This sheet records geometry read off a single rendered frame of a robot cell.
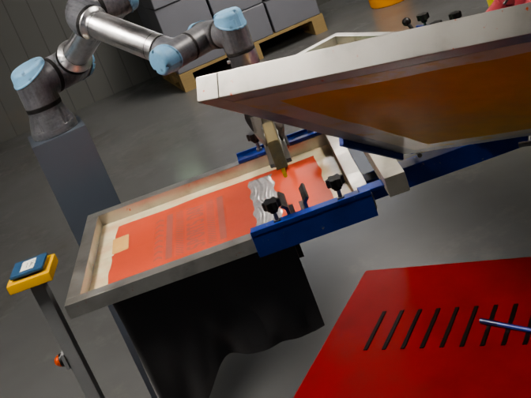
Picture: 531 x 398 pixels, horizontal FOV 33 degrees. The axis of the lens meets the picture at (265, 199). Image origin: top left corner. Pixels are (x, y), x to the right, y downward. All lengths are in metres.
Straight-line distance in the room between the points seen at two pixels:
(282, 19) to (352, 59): 6.97
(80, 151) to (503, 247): 1.80
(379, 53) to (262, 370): 2.49
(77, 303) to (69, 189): 0.78
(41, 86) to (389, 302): 1.70
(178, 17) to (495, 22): 6.83
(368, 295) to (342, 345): 0.14
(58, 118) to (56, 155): 0.12
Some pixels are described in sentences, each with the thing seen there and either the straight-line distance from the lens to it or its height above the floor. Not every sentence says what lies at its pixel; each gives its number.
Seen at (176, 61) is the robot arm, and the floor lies 1.40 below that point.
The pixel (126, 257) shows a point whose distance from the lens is 2.45.
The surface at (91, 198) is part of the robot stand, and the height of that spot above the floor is 0.97.
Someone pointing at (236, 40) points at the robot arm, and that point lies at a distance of 2.30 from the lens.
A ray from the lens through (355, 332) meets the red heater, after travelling 1.44.
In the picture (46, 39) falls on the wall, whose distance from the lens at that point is 8.86.
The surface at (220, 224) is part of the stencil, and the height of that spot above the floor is 0.96.
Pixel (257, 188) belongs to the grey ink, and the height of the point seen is 0.96.
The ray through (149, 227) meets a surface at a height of 0.96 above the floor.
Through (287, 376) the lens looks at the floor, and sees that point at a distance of 3.47.
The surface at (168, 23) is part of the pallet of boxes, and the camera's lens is 7.89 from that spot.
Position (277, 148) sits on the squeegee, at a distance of 2.21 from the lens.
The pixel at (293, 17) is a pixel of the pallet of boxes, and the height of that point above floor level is 0.22.
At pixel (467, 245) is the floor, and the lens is 3.93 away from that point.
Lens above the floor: 1.85
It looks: 21 degrees down
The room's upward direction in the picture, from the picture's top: 21 degrees counter-clockwise
